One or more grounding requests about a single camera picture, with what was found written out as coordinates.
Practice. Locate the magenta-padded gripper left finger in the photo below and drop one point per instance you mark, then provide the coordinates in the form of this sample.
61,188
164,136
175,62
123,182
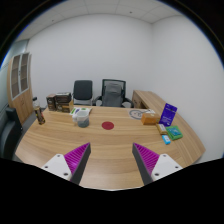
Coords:
75,159

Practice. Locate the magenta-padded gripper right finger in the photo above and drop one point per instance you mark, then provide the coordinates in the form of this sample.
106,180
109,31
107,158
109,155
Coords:
148,160

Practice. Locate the clear black-capped drink bottle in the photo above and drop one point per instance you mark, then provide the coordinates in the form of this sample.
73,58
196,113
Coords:
39,115

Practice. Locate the small light blue box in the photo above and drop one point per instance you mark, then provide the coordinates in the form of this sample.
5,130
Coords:
166,139

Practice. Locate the small tan box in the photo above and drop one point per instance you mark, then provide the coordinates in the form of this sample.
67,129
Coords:
161,129

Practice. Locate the green flat box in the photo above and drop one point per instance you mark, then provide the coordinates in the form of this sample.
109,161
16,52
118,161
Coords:
174,132

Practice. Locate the grey and white mug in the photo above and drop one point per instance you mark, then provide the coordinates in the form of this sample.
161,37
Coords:
83,120

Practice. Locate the orange box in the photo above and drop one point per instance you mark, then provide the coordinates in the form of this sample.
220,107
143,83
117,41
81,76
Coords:
150,118

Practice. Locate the flat round red coaster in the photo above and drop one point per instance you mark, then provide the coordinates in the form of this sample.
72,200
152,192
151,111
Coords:
108,125

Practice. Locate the round white disc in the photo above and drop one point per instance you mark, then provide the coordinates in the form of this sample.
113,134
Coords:
136,114

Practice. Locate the purple standing card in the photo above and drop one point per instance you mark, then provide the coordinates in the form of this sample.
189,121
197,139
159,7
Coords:
168,114

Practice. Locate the brown carton with tan end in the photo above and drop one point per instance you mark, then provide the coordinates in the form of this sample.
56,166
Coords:
65,108

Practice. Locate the wooden side cabinet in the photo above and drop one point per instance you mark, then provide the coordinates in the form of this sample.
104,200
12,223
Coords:
146,98

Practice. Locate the small dark brown box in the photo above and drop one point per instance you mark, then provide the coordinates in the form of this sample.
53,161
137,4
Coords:
51,102

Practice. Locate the dark brown carton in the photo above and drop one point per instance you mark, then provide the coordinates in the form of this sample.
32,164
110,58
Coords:
63,97

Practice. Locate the black leather sofa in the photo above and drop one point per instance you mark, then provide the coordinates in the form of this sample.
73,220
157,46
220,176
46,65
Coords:
8,133

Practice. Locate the black mesh office chair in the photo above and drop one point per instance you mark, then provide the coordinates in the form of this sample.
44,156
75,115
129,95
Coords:
112,93

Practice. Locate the wooden glass-door cabinet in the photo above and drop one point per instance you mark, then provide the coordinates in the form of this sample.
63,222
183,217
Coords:
23,100

